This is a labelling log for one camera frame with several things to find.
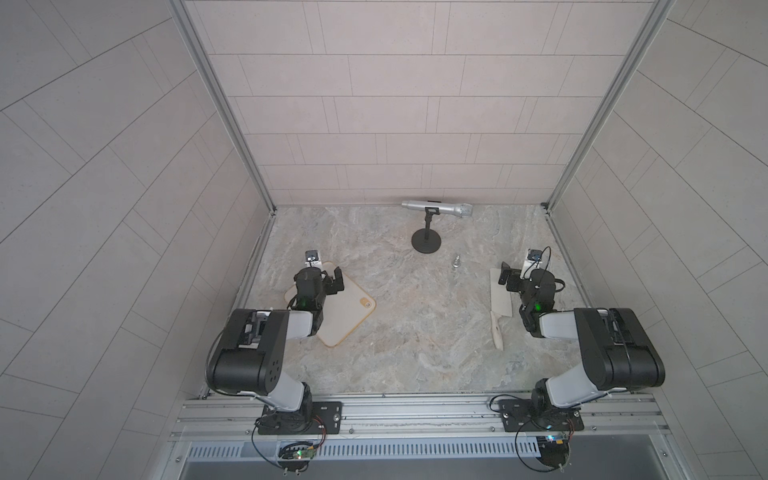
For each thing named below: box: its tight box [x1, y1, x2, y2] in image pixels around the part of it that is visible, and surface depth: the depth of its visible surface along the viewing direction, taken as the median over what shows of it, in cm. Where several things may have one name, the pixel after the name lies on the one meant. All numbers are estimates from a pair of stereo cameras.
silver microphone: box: [401, 200, 473, 217], surface depth 92 cm
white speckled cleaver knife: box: [489, 268, 512, 351], surface depth 91 cm
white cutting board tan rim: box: [284, 262, 377, 348], surface depth 86 cm
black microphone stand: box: [411, 207, 442, 254], surface depth 107 cm
